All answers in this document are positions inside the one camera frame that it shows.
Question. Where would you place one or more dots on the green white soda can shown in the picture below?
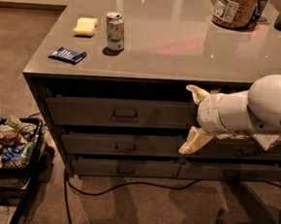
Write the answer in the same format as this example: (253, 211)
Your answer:
(115, 31)

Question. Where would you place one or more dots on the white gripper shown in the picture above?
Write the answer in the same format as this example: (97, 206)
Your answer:
(207, 113)

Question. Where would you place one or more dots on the large jar of nuts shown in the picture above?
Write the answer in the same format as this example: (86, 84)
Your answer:
(233, 14)

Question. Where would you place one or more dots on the dark stemmed object behind jar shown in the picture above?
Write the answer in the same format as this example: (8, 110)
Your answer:
(259, 8)

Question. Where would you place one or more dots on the black tray of snacks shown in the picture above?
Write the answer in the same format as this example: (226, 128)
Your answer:
(20, 144)

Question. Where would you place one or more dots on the grey drawer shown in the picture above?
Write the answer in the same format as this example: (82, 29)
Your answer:
(238, 149)
(111, 167)
(234, 171)
(120, 112)
(129, 145)

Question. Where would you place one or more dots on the grey counter cabinet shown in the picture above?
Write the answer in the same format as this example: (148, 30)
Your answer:
(168, 44)

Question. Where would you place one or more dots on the yellow sponge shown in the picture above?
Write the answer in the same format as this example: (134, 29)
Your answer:
(86, 26)

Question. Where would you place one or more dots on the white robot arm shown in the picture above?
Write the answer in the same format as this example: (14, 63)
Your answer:
(255, 113)

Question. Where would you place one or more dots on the blue snack bar wrapper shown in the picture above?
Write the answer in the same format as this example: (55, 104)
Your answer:
(69, 56)

